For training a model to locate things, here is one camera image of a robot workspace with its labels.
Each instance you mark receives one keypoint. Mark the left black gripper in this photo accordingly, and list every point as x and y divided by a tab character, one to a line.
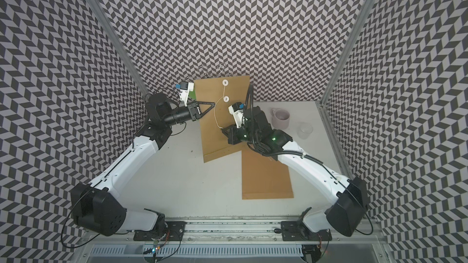
197	114

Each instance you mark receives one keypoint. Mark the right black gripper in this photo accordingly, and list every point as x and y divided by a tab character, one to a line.
233	136

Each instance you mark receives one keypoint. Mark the brown kraft file bag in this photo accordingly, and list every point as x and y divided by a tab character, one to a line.
264	178

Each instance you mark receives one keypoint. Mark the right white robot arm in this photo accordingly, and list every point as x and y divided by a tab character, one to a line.
348	197

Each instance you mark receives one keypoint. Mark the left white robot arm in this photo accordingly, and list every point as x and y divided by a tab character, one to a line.
95	206

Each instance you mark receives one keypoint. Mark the green plastic wine glass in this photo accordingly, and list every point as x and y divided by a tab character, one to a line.
192	95

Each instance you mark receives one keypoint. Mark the pale pink ceramic mug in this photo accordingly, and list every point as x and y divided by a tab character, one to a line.
280	118

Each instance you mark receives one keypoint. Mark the clear drinking glass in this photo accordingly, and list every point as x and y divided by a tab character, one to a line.
304	130

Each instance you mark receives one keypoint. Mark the chrome wire glass rack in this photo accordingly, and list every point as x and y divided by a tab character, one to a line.
212	71

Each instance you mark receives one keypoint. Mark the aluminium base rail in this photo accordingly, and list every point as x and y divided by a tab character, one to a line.
249	239

